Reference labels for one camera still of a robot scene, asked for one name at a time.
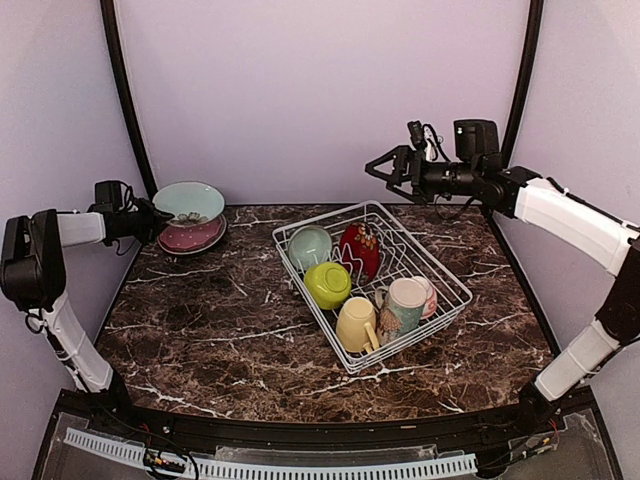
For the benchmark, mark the light teal bowl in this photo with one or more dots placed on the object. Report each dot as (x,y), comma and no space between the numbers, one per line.
(310,245)

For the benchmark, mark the red and teal plate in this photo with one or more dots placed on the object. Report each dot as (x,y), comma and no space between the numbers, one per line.
(206,243)

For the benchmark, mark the dark red floral bowl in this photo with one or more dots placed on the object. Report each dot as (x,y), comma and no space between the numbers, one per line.
(360,250)

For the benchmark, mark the pink and white cup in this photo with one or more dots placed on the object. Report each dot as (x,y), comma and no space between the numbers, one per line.
(430,306)

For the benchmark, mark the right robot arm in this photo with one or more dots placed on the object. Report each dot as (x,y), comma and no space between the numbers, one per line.
(519,193)

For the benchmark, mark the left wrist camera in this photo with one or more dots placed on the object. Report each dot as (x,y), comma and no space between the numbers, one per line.
(112,196)

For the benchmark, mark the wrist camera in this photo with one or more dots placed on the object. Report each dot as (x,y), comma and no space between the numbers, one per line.
(112,196)
(424,137)

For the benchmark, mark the left black frame post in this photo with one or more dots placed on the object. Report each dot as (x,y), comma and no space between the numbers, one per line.
(118,66)

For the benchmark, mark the black front rail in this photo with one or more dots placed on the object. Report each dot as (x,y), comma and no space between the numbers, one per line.
(477,431)

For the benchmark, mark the striped rim cream plate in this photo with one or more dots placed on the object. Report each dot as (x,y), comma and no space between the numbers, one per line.
(188,252)

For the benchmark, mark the right black frame post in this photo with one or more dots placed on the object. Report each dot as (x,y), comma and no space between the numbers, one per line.
(525,70)

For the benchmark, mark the yellow mug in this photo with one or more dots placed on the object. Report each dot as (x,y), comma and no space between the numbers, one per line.
(356,326)

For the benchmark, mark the black frame post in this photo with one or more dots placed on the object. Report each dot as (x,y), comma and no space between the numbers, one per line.
(525,70)
(118,66)

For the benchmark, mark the light teal plate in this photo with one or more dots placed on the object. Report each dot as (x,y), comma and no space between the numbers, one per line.
(190,202)

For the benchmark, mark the white slotted cable duct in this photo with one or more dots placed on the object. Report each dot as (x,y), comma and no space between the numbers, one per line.
(247,463)

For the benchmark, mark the teal patterned mug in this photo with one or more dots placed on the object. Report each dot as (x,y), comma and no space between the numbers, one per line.
(400,307)

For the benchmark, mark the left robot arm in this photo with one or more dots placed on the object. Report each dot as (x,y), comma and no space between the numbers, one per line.
(34,277)

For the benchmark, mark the pink polka dot plate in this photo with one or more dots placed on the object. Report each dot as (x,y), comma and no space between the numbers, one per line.
(194,235)

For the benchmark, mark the lime green bowl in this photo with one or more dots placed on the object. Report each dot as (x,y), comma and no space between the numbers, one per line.
(329,284)

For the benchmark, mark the white wire dish rack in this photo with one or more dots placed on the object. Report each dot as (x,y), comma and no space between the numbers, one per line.
(401,256)

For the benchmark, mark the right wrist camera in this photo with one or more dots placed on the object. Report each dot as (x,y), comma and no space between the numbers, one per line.
(424,137)

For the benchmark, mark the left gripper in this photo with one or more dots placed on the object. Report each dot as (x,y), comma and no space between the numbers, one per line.
(155,217)

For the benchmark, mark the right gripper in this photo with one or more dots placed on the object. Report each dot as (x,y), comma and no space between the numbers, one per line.
(404,157)

